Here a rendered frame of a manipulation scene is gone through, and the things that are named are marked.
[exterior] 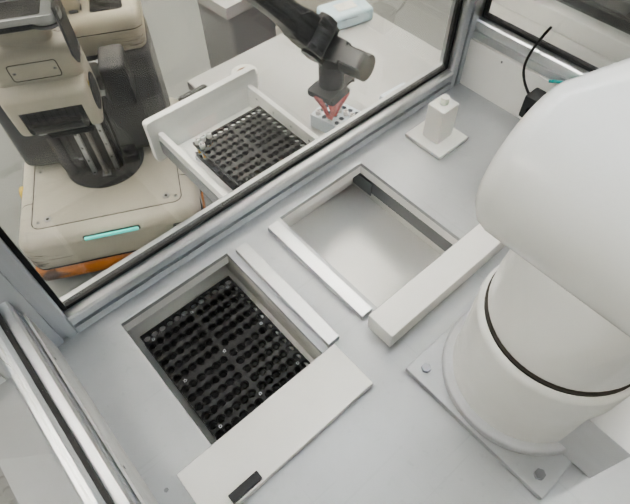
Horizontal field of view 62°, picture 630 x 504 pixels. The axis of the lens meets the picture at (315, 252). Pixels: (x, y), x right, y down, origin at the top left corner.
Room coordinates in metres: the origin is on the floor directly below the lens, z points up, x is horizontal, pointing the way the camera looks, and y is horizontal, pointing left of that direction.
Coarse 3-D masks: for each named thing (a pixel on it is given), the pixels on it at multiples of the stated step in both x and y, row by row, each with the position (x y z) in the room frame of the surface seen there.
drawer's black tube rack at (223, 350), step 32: (192, 320) 0.42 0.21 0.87; (224, 320) 0.41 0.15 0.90; (256, 320) 0.41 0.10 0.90; (160, 352) 0.37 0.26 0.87; (192, 352) 0.37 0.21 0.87; (224, 352) 0.35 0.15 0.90; (256, 352) 0.35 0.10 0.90; (288, 352) 0.35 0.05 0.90; (192, 384) 0.31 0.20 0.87; (224, 384) 0.30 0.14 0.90; (256, 384) 0.30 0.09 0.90; (224, 416) 0.25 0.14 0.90
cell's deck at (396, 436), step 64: (512, 128) 0.80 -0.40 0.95; (320, 192) 0.65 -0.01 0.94; (448, 192) 0.63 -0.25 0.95; (320, 256) 0.50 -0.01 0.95; (128, 320) 0.39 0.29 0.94; (448, 320) 0.37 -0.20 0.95; (128, 384) 0.28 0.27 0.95; (384, 384) 0.27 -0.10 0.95; (128, 448) 0.19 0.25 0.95; (192, 448) 0.19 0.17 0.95; (320, 448) 0.19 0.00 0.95; (384, 448) 0.19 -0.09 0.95; (448, 448) 0.18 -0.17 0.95
